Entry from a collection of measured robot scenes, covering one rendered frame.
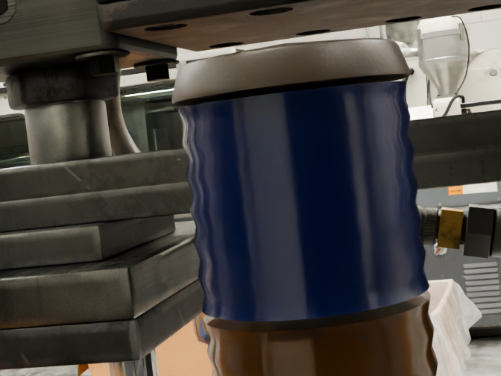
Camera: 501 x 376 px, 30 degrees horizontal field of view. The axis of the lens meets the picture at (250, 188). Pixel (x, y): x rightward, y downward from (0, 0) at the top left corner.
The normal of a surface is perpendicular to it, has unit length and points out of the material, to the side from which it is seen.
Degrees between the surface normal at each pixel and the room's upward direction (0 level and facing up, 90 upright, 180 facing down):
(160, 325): 90
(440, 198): 90
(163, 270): 90
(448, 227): 61
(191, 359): 86
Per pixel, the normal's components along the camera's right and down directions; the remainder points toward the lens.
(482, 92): -0.28, 0.08
